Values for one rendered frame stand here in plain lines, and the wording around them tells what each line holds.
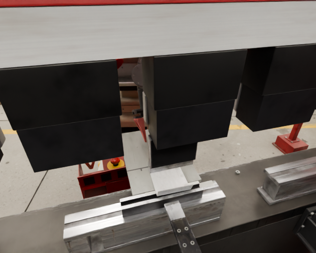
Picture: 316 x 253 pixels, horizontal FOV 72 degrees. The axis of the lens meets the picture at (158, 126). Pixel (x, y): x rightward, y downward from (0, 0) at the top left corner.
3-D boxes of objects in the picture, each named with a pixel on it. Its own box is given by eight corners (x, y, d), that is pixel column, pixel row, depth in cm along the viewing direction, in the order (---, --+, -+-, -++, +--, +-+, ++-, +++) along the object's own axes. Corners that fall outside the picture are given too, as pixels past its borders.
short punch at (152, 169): (190, 161, 50) (194, 127, 45) (194, 167, 49) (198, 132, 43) (148, 169, 48) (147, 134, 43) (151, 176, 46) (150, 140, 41)
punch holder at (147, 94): (208, 115, 49) (219, 37, 40) (228, 136, 42) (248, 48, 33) (143, 125, 45) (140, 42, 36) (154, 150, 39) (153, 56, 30)
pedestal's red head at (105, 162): (127, 170, 106) (123, 141, 96) (134, 196, 93) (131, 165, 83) (84, 180, 100) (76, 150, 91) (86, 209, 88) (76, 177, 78)
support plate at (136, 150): (168, 128, 78) (168, 125, 77) (201, 181, 56) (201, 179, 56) (118, 136, 73) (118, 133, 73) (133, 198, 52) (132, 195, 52)
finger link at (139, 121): (164, 140, 62) (159, 108, 62) (140, 144, 61) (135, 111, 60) (158, 138, 69) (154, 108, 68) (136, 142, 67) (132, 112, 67)
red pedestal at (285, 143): (286, 140, 236) (317, 64, 191) (305, 154, 216) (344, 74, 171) (271, 143, 232) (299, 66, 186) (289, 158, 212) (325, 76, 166)
